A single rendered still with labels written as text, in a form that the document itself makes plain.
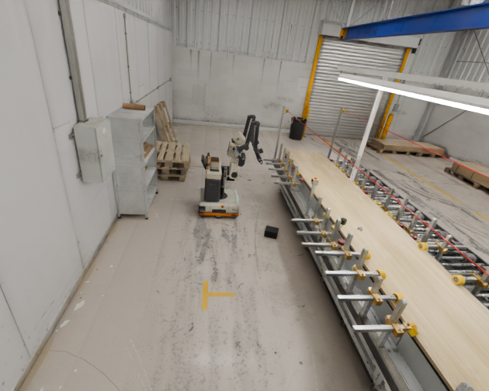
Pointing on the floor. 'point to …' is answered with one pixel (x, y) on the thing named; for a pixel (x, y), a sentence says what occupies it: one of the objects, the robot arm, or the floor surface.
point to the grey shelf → (144, 185)
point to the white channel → (416, 81)
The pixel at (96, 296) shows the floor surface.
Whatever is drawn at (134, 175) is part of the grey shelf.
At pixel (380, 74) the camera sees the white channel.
